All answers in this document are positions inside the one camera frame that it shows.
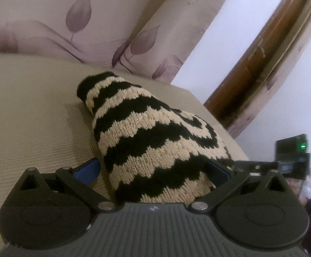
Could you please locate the pink leaf-print curtain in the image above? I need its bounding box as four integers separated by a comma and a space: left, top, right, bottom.
0, 0, 226, 83

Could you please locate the brown wooden door frame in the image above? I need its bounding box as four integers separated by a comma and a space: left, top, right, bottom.
204, 0, 311, 138

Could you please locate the black white knitted garment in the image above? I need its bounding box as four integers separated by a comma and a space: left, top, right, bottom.
77, 71, 233, 205

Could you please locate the beige woven mattress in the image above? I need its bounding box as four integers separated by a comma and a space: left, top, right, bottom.
0, 53, 250, 257

